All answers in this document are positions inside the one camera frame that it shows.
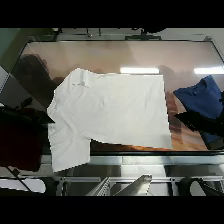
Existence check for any white T-shirt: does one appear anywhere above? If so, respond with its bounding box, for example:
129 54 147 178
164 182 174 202
46 67 174 174

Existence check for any blue T-shirt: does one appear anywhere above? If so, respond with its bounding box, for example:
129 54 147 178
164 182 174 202
172 74 224 146

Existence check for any dark red garment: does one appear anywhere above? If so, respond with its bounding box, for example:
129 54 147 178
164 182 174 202
0 120 45 173

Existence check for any silver frame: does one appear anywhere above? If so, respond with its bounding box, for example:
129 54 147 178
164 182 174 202
0 153 224 197

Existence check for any black cable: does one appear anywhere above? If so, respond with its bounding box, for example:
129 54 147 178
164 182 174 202
5 165 35 194

